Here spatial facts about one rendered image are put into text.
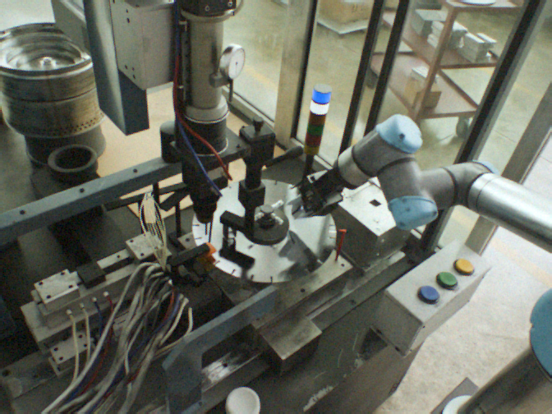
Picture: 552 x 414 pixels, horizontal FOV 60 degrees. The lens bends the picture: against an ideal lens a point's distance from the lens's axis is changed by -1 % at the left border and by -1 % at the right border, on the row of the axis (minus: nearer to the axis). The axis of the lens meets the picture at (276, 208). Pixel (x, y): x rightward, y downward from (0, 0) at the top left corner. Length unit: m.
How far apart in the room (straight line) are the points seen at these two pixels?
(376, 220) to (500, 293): 1.37
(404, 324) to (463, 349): 1.14
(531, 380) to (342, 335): 0.60
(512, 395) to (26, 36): 1.48
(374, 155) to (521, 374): 0.42
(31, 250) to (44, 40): 0.62
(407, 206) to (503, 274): 1.85
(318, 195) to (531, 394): 0.50
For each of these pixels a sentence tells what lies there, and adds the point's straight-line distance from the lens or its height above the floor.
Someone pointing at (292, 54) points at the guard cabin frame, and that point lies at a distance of 1.56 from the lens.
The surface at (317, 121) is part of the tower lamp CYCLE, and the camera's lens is 1.25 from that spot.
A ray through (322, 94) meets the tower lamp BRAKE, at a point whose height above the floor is 1.15.
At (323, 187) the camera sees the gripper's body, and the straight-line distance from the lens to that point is 0.97.
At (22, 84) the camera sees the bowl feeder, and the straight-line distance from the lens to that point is 1.43.
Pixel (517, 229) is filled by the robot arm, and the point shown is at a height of 1.24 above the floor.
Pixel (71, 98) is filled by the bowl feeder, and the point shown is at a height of 1.01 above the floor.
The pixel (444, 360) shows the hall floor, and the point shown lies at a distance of 2.21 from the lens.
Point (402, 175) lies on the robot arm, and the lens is 0.85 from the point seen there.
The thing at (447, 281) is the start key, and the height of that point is 0.91.
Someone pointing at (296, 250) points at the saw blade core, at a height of 0.95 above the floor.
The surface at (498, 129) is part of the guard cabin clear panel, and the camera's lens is 1.20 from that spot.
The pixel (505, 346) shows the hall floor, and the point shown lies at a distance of 2.38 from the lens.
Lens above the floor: 1.74
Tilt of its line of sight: 43 degrees down
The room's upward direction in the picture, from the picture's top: 8 degrees clockwise
